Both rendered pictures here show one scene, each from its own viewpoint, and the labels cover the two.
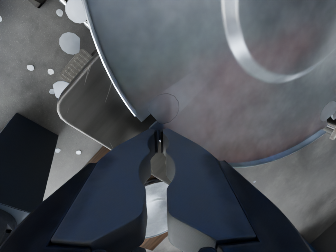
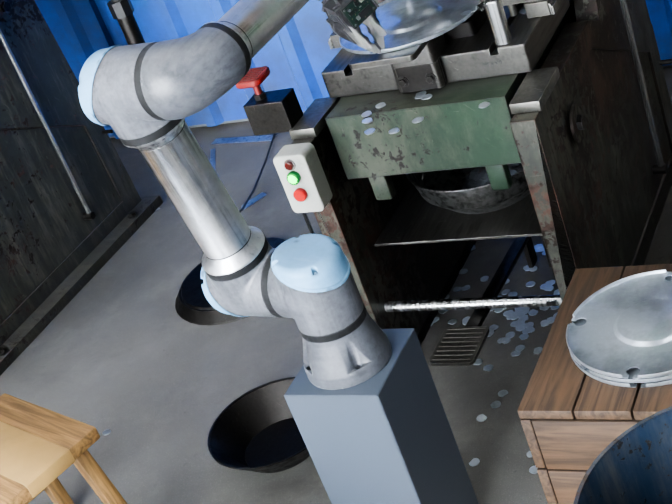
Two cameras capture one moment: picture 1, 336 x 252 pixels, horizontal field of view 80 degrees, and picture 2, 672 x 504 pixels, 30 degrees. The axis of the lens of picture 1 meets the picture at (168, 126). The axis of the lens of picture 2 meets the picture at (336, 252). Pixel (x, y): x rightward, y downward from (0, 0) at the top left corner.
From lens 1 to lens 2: 2.41 m
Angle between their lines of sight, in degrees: 86
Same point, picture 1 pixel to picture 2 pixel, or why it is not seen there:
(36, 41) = not seen: hidden behind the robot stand
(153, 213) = (648, 323)
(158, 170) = (389, 57)
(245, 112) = (415, 34)
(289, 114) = (440, 24)
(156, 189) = (618, 295)
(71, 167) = not seen: outside the picture
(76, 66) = (447, 344)
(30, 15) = not seen: hidden behind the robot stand
